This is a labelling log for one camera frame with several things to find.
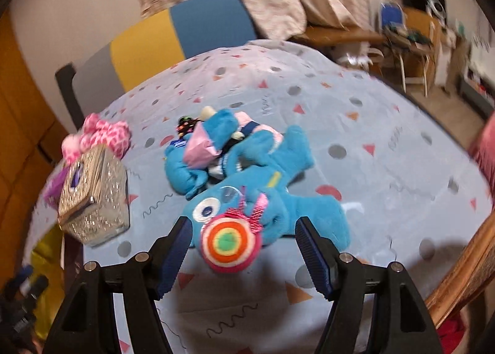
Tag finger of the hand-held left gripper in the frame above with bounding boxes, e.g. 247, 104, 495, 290
6, 265, 50, 302

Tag black doll with beads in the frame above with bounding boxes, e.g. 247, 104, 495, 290
176, 115, 202, 136

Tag pink cloth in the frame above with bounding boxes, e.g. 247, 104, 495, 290
468, 110, 495, 200

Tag wooden chair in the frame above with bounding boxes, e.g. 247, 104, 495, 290
425, 207, 495, 329

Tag blue plush toy pink clothes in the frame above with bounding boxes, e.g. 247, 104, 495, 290
164, 106, 285, 200

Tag blue folding chair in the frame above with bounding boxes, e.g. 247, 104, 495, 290
379, 1, 407, 30

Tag wooden desk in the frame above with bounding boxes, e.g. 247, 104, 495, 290
290, 25, 387, 49

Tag grey yellow blue chair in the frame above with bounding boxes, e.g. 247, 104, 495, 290
71, 0, 259, 123

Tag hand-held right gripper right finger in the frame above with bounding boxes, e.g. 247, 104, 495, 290
295, 216, 445, 354

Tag pink spotted plush toy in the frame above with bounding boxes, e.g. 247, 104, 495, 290
62, 112, 132, 165

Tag silver glitter tissue box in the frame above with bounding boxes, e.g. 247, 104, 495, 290
57, 144, 131, 248

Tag blue big-eyed plush toy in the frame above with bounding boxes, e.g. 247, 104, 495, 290
185, 125, 351, 275

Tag orange wooden wardrobe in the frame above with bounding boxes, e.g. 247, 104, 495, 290
0, 10, 70, 223

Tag patterned light tablecloth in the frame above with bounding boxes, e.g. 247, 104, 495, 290
23, 40, 495, 354

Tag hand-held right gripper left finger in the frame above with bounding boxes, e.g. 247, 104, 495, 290
42, 216, 193, 354

